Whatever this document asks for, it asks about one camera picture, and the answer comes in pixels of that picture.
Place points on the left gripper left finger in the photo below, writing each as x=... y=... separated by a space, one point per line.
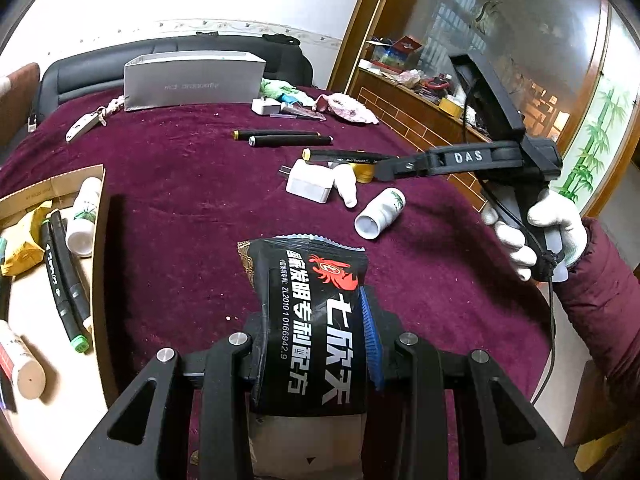
x=145 y=433

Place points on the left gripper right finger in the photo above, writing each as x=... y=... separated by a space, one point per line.
x=434 y=414

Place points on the black crab snack packet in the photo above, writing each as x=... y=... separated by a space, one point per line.
x=311 y=360

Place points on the white pill bottle green label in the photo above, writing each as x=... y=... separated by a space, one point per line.
x=380 y=213

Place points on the yellow round jar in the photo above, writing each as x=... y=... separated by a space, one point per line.
x=363 y=168

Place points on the white spray bottle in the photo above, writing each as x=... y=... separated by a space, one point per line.
x=345 y=183

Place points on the black marker yellow end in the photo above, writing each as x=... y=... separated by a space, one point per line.
x=344 y=157

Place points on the white power adapter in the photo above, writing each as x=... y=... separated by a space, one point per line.
x=311 y=182

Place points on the maroon jacket right forearm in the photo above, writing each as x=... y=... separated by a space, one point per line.
x=601 y=299

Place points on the white gloved right hand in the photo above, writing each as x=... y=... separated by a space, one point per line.
x=552 y=209

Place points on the cardboard tray box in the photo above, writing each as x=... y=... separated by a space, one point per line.
x=47 y=427

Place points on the pink white cloth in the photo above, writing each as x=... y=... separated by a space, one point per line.
x=345 y=107

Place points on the white bottle red label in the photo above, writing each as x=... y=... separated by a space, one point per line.
x=17 y=361

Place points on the purple foil packet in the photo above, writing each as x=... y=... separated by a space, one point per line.
x=301 y=112

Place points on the black marker silver cap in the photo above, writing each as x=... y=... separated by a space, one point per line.
x=281 y=140

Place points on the green plastic bag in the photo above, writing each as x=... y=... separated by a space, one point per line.
x=282 y=91

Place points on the small white charger block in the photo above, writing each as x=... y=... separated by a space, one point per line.
x=266 y=106

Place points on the maroon bed cover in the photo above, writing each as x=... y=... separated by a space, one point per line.
x=184 y=194

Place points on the yellow snack pouch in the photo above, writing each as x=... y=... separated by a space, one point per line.
x=24 y=249

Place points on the black marker yellow cap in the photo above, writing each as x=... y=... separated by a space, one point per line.
x=244 y=135

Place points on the white key fob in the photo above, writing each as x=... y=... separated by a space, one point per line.
x=93 y=119

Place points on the grey rectangular box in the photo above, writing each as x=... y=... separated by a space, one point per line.
x=191 y=77

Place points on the black leather sofa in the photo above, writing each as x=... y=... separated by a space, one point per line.
x=103 y=69

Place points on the maroon armchair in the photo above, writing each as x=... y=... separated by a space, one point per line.
x=18 y=90

